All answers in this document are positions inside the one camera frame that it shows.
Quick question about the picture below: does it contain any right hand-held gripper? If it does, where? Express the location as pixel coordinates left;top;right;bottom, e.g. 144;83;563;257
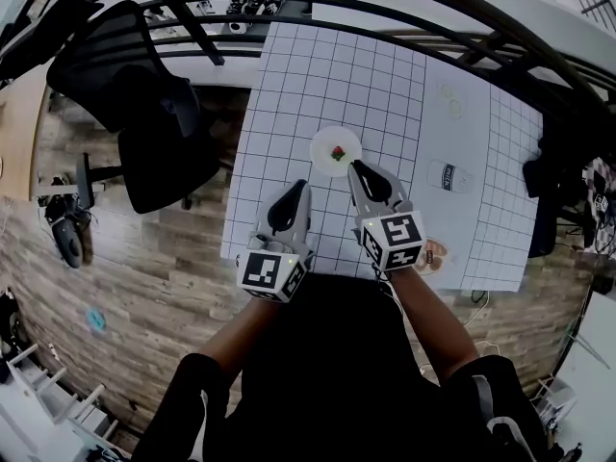
346;160;428;273

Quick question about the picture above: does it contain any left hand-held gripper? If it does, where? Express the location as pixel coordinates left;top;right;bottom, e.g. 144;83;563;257
235;179;315;304

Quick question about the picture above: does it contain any white round plate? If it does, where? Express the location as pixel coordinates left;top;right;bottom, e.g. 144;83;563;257
308;124;364;179

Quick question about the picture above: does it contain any person's right forearm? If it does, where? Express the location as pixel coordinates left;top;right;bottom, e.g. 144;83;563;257
388;266;481;385

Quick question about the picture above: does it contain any person's left forearm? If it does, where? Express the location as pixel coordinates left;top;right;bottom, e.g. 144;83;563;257
198;295;279;385

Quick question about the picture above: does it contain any white grid tablecloth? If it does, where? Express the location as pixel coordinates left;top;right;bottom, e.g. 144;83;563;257
219;20;546;294

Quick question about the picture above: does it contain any black mesh office chair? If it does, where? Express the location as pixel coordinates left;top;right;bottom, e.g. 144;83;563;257
45;0;223;217

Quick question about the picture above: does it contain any person's black clothing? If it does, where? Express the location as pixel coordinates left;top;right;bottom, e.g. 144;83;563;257
128;273;565;462

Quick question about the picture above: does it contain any black jacket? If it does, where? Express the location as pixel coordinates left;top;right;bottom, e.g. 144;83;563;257
521;131;616;260

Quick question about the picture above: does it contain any black metal railing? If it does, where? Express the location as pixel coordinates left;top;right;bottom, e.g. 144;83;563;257
0;0;616;130

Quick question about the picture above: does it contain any blue floor sticker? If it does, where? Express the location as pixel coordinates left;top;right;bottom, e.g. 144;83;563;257
84;306;108;332

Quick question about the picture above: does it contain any black floor device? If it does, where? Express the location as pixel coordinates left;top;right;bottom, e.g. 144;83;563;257
50;218;84;270

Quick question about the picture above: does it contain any checkered cloth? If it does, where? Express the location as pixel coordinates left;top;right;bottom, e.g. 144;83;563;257
579;156;616;262

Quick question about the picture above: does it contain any wooden desk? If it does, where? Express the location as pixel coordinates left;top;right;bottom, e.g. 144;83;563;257
0;64;53;202

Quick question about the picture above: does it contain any white plastic stool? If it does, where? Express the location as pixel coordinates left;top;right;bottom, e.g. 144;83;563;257
532;376;579;433

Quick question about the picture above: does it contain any white table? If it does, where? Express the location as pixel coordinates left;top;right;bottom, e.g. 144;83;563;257
552;290;616;462

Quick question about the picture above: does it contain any white shelf rack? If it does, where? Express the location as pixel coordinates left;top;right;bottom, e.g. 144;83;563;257
0;343;120;462

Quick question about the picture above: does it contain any white cable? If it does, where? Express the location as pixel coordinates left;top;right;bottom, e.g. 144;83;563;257
460;288;493;330

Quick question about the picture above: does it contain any black cable bundle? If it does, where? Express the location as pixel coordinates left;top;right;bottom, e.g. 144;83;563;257
37;174;96;226

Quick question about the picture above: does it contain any grey strap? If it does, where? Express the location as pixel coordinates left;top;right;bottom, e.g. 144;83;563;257
470;373;530;454

